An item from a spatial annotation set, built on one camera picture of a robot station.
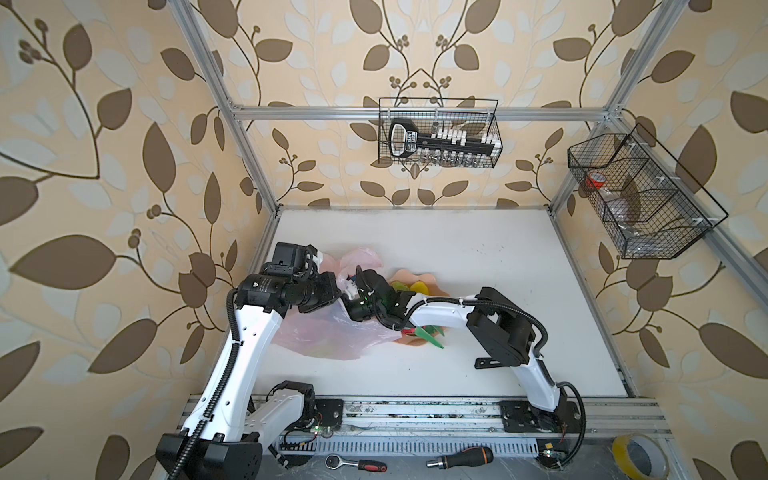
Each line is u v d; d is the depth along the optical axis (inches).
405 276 38.6
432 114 35.4
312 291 23.8
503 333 20.4
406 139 33.3
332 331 28.6
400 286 35.3
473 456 27.1
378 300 27.2
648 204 29.3
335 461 26.8
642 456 27.3
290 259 21.6
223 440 14.5
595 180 34.9
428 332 31.6
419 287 36.3
